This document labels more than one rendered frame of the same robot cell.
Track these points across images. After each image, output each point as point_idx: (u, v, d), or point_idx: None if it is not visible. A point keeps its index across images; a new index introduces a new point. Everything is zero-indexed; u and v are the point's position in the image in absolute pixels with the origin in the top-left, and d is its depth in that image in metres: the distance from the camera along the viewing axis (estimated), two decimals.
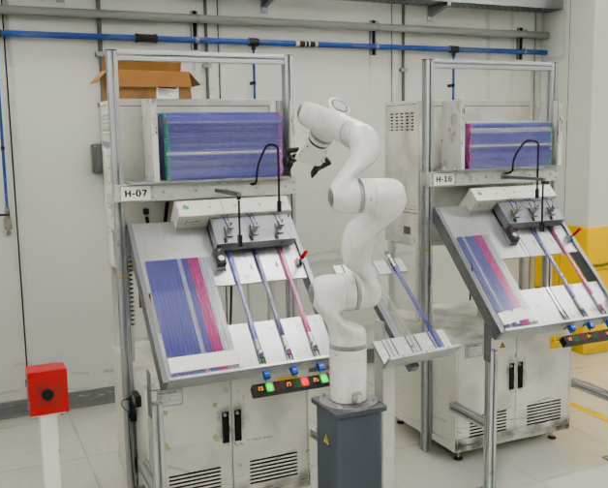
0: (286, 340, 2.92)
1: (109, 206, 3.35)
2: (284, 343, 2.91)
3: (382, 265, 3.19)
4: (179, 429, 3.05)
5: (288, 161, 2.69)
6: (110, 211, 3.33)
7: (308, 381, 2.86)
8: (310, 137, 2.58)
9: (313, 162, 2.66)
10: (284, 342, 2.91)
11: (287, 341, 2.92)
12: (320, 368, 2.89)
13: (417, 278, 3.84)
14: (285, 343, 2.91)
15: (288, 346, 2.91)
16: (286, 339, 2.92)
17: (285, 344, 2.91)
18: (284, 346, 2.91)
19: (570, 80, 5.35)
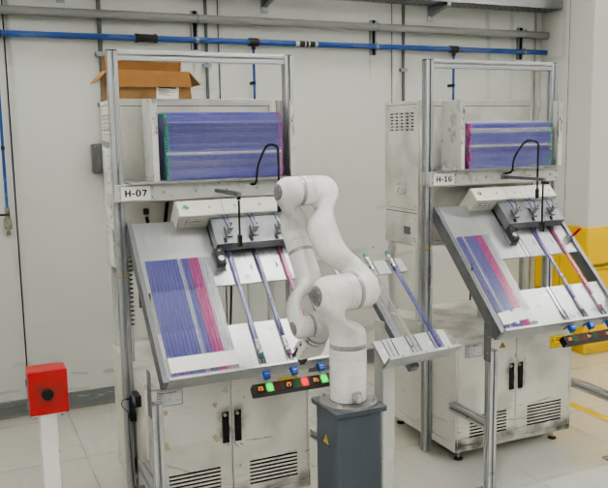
0: (286, 340, 2.92)
1: (109, 206, 3.35)
2: (284, 343, 2.91)
3: (382, 265, 3.19)
4: (179, 429, 3.05)
5: None
6: (110, 211, 3.33)
7: (308, 381, 2.86)
8: None
9: None
10: (284, 342, 2.91)
11: (287, 341, 2.92)
12: (320, 368, 2.89)
13: (417, 278, 3.84)
14: (285, 343, 2.91)
15: (288, 346, 2.91)
16: (286, 339, 2.92)
17: (285, 344, 2.91)
18: (284, 346, 2.91)
19: (570, 80, 5.35)
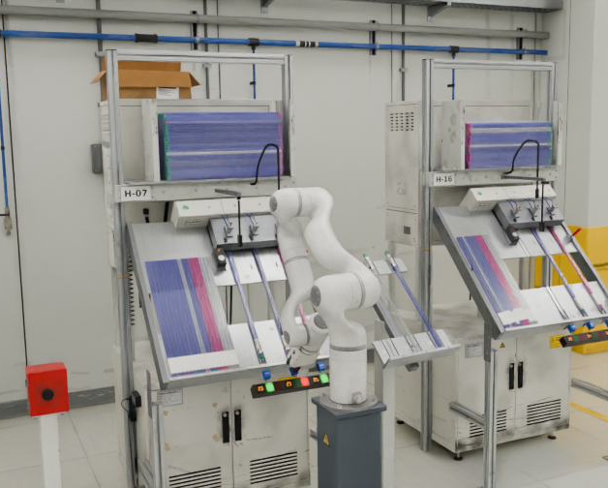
0: (286, 340, 2.92)
1: (109, 206, 3.35)
2: (284, 343, 2.91)
3: (382, 265, 3.19)
4: (179, 429, 3.05)
5: None
6: (110, 211, 3.33)
7: (308, 381, 2.86)
8: None
9: None
10: (284, 342, 2.91)
11: None
12: (320, 368, 2.89)
13: (417, 278, 3.84)
14: (285, 343, 2.91)
15: (288, 346, 2.91)
16: None
17: (285, 344, 2.91)
18: (284, 346, 2.91)
19: (570, 80, 5.35)
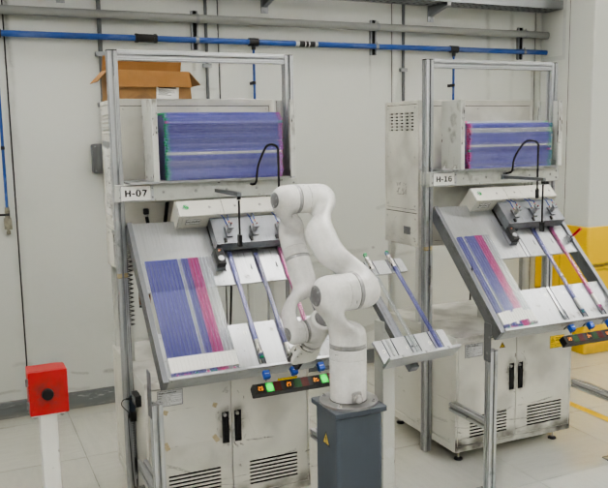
0: (288, 347, 2.90)
1: (109, 206, 3.35)
2: (287, 350, 2.89)
3: (382, 265, 3.19)
4: (179, 429, 3.05)
5: None
6: (110, 211, 3.33)
7: (308, 381, 2.86)
8: None
9: None
10: (287, 349, 2.89)
11: (289, 348, 2.90)
12: (320, 368, 2.89)
13: (417, 278, 3.84)
14: (288, 350, 2.89)
15: None
16: (288, 346, 2.90)
17: (288, 350, 2.89)
18: (287, 352, 2.89)
19: (570, 80, 5.35)
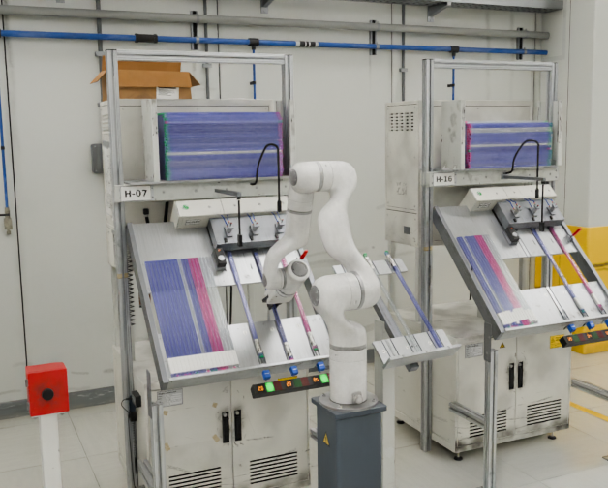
0: (288, 347, 2.90)
1: (109, 206, 3.35)
2: (287, 350, 2.89)
3: (382, 265, 3.19)
4: (179, 429, 3.05)
5: (268, 303, 2.99)
6: (110, 211, 3.33)
7: (308, 381, 2.86)
8: (277, 291, 2.85)
9: (283, 301, 2.95)
10: (287, 349, 2.89)
11: (289, 348, 2.90)
12: (320, 368, 2.89)
13: (417, 278, 3.84)
14: (288, 350, 2.89)
15: (290, 352, 2.89)
16: (288, 346, 2.90)
17: (288, 350, 2.89)
18: (287, 352, 2.89)
19: (570, 80, 5.35)
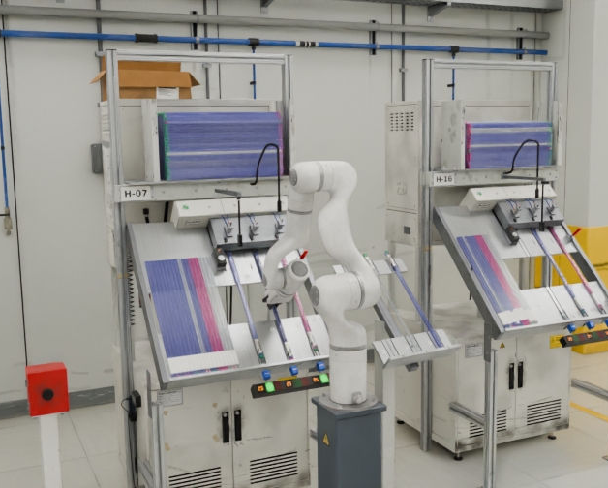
0: (288, 347, 2.90)
1: (109, 206, 3.35)
2: (287, 350, 2.89)
3: (382, 265, 3.19)
4: (179, 429, 3.05)
5: (268, 302, 2.99)
6: (110, 211, 3.33)
7: (308, 381, 2.86)
8: (277, 291, 2.85)
9: (283, 301, 2.95)
10: (287, 349, 2.89)
11: (289, 348, 2.90)
12: (320, 368, 2.89)
13: (417, 278, 3.84)
14: (288, 350, 2.89)
15: (290, 352, 2.89)
16: (288, 346, 2.90)
17: (288, 350, 2.89)
18: (287, 352, 2.89)
19: (570, 80, 5.35)
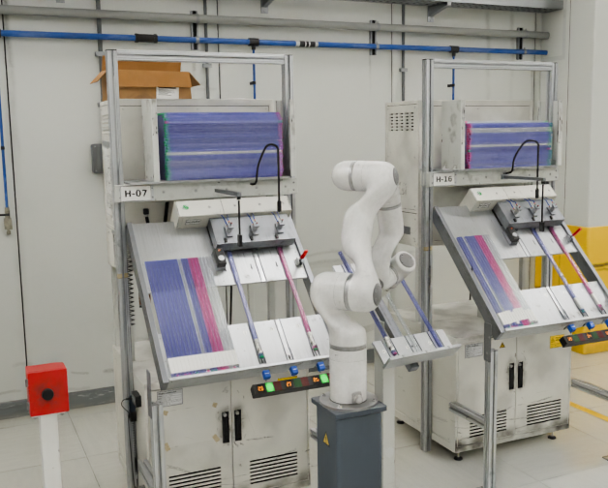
0: (389, 341, 2.91)
1: (109, 206, 3.35)
2: (388, 344, 2.90)
3: None
4: (179, 429, 3.05)
5: None
6: (110, 211, 3.33)
7: (308, 381, 2.86)
8: None
9: None
10: (388, 343, 2.90)
11: (390, 342, 2.91)
12: (320, 368, 2.89)
13: (417, 278, 3.84)
14: (389, 344, 2.90)
15: (392, 347, 2.90)
16: (389, 340, 2.91)
17: (389, 345, 2.90)
18: (388, 347, 2.90)
19: (570, 80, 5.35)
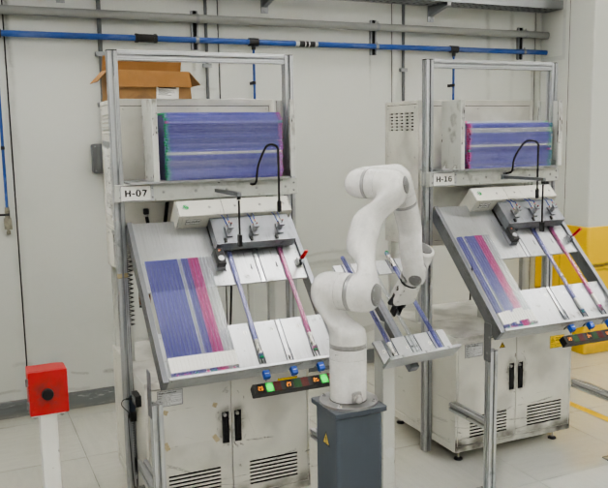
0: (392, 347, 2.90)
1: (109, 206, 3.35)
2: (391, 350, 2.89)
3: (382, 265, 3.19)
4: (179, 429, 3.05)
5: (402, 307, 3.04)
6: (110, 211, 3.33)
7: (308, 381, 2.86)
8: None
9: None
10: (391, 349, 2.89)
11: (393, 348, 2.90)
12: (320, 368, 2.89)
13: None
14: (392, 350, 2.89)
15: (395, 352, 2.88)
16: (392, 346, 2.90)
17: (392, 350, 2.88)
18: (391, 352, 2.89)
19: (570, 80, 5.35)
